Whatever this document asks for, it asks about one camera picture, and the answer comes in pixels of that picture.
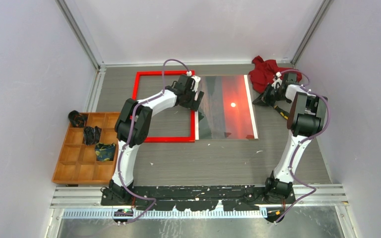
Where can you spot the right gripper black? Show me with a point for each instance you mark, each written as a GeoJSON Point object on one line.
{"type": "Point", "coordinates": [263, 99]}

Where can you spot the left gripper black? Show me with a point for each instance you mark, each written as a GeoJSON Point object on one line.
{"type": "Point", "coordinates": [194, 104]}

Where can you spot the sunset photo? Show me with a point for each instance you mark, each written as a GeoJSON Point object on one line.
{"type": "Point", "coordinates": [226, 110]}

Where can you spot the red picture frame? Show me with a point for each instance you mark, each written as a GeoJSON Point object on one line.
{"type": "Point", "coordinates": [174, 139]}

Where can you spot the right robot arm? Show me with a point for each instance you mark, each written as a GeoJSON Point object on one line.
{"type": "Point", "coordinates": [306, 115]}

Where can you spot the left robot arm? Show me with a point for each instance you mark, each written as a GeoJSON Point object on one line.
{"type": "Point", "coordinates": [133, 124]}

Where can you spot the red cloth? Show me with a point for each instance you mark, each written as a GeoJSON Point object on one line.
{"type": "Point", "coordinates": [263, 73]}

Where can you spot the blue green item in tray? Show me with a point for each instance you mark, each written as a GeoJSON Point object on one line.
{"type": "Point", "coordinates": [105, 152]}

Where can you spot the wooden compartment tray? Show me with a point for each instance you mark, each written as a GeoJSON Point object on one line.
{"type": "Point", "coordinates": [81, 164]}

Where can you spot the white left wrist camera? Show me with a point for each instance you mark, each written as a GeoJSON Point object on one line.
{"type": "Point", "coordinates": [196, 80]}

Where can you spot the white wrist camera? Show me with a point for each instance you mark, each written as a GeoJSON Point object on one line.
{"type": "Point", "coordinates": [196, 80]}
{"type": "Point", "coordinates": [277, 81]}

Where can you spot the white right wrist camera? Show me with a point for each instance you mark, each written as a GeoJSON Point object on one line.
{"type": "Point", "coordinates": [277, 81]}

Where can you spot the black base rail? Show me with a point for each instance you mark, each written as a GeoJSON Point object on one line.
{"type": "Point", "coordinates": [194, 198]}

